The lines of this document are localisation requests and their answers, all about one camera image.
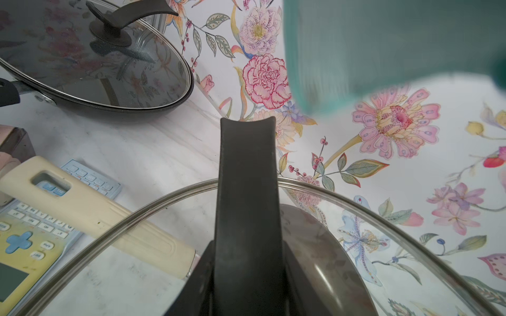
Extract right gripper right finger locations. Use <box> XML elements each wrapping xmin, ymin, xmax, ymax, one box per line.
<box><xmin>283</xmin><ymin>242</ymin><xmax>328</xmax><ymax>315</ymax></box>

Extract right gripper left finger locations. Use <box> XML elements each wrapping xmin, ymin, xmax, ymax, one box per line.
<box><xmin>164</xmin><ymin>241</ymin><xmax>215</xmax><ymax>316</ymax></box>

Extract glass pot lid black handle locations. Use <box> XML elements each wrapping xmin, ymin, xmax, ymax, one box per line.
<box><xmin>15</xmin><ymin>116</ymin><xmax>503</xmax><ymax>316</ymax></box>

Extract light green cleaning cloth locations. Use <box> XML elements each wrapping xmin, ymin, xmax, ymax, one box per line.
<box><xmin>283</xmin><ymin>1</ymin><xmax>505</xmax><ymax>114</ymax></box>

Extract yellow blue calculator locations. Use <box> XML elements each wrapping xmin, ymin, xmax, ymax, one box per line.
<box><xmin>1</xmin><ymin>159</ymin><xmax>122</xmax><ymax>315</ymax></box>

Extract brown frying pan cream handle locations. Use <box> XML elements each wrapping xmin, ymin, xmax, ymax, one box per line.
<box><xmin>1</xmin><ymin>156</ymin><xmax>377</xmax><ymax>315</ymax></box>

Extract glass wok lid black handle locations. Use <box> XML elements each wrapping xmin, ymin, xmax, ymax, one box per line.
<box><xmin>1</xmin><ymin>1</ymin><xmax>193</xmax><ymax>108</ymax></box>

